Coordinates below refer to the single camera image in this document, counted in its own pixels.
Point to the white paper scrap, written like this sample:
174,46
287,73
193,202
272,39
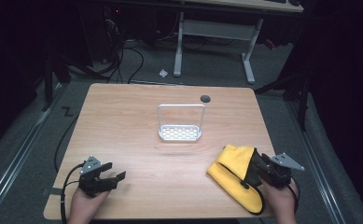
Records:
163,73

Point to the black round table grommet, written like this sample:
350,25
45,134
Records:
205,99

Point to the white towel rack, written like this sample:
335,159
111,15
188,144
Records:
179,133

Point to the person's left hand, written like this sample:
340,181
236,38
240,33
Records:
84,205

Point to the white desk with metal legs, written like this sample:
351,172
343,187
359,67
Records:
219,29

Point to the grey tape strip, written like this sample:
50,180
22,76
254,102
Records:
57,191

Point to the person's right hand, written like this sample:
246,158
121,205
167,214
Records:
278,202

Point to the dark computer tower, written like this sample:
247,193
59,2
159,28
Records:
100,34

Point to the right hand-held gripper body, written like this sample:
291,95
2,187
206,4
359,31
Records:
277,175

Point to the black metal stand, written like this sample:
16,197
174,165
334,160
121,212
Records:
302,93
48,81

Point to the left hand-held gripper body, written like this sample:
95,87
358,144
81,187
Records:
90,182

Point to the small red object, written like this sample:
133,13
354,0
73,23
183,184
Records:
270,44

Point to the metal floor rail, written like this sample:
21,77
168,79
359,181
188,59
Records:
317,168
14,155

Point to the yellow towel with black edge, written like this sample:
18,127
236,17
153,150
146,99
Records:
232,165

